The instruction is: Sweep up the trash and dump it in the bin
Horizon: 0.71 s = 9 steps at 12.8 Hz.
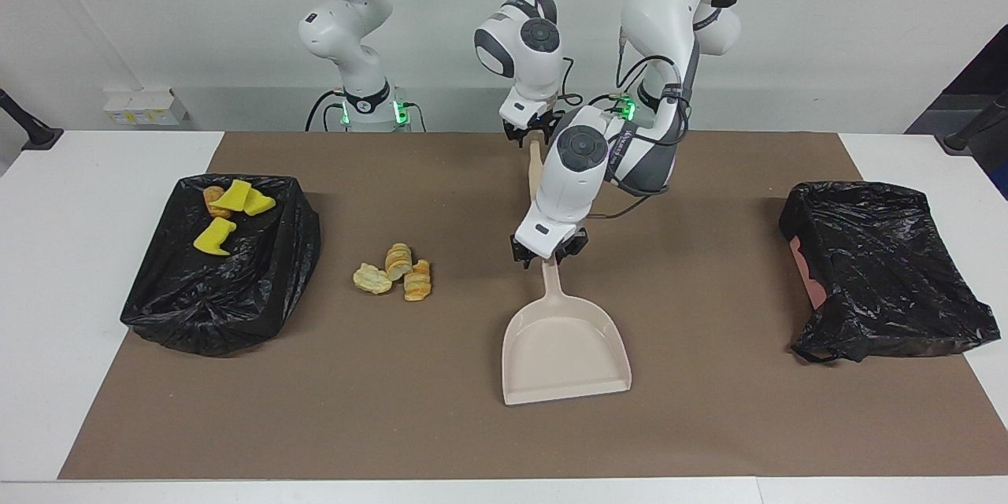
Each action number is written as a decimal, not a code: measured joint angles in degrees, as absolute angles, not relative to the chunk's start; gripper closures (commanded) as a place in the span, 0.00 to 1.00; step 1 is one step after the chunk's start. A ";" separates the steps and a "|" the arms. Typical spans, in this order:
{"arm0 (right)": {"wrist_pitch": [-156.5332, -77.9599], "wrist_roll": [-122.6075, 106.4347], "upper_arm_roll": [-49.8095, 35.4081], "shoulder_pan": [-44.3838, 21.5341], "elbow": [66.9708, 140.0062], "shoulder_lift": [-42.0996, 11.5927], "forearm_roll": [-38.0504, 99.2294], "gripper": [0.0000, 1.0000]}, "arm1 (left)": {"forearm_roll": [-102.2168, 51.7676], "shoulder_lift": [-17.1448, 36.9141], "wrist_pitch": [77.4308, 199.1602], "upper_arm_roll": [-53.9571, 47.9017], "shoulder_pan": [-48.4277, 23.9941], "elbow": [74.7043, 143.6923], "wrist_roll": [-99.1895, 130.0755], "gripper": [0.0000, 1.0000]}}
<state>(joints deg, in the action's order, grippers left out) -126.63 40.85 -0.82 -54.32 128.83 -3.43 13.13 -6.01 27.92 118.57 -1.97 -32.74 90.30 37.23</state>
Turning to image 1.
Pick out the brown toy bread roll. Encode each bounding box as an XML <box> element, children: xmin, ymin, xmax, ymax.
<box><xmin>203</xmin><ymin>186</ymin><xmax>233</xmax><ymax>220</ymax></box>

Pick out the dark partition panel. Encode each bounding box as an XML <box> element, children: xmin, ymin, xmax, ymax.
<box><xmin>906</xmin><ymin>22</ymin><xmax>1008</xmax><ymax>202</ymax></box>

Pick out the white power strip box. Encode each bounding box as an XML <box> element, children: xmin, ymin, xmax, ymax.
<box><xmin>102</xmin><ymin>88</ymin><xmax>190</xmax><ymax>127</ymax></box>

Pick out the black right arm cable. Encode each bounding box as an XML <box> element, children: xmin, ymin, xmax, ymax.
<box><xmin>307</xmin><ymin>0</ymin><xmax>576</xmax><ymax>107</ymax></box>

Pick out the pink plastic bin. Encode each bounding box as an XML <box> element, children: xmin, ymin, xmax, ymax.
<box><xmin>790</xmin><ymin>233</ymin><xmax>829</xmax><ymax>310</ymax></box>

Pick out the black bag lined bin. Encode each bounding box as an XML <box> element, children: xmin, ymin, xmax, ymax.
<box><xmin>120</xmin><ymin>173</ymin><xmax>322</xmax><ymax>358</ymax></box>

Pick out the right black bag bin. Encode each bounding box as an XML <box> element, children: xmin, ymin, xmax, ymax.
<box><xmin>778</xmin><ymin>180</ymin><xmax>1002</xmax><ymax>365</ymax></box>

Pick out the beige hand brush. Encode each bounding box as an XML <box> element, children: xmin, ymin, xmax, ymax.
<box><xmin>526</xmin><ymin>140</ymin><xmax>546</xmax><ymax>202</ymax></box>

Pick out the beige plastic dustpan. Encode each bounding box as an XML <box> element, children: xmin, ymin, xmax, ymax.
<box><xmin>502</xmin><ymin>254</ymin><xmax>633</xmax><ymax>407</ymax></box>

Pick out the striped spiral pastry roll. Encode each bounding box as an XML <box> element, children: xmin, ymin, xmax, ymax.
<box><xmin>384</xmin><ymin>243</ymin><xmax>413</xmax><ymax>282</ymax></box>
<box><xmin>403</xmin><ymin>259</ymin><xmax>432</xmax><ymax>303</ymax></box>

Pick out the pale flaky puff pastry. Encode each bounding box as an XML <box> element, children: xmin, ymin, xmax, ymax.
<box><xmin>352</xmin><ymin>262</ymin><xmax>394</xmax><ymax>295</ymax></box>

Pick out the black base power cable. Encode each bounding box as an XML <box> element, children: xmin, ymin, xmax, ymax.
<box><xmin>306</xmin><ymin>89</ymin><xmax>347</xmax><ymax>132</ymax></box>

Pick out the brown table mat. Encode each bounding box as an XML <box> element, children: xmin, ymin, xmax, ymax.
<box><xmin>57</xmin><ymin>131</ymin><xmax>1008</xmax><ymax>481</ymax></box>

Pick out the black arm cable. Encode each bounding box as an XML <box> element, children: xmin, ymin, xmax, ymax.
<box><xmin>307</xmin><ymin>0</ymin><xmax>576</xmax><ymax>107</ymax></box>
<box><xmin>587</xmin><ymin>24</ymin><xmax>695</xmax><ymax>220</ymax></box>

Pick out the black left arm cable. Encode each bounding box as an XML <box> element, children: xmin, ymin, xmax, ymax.
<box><xmin>587</xmin><ymin>24</ymin><xmax>695</xmax><ymax>220</ymax></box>

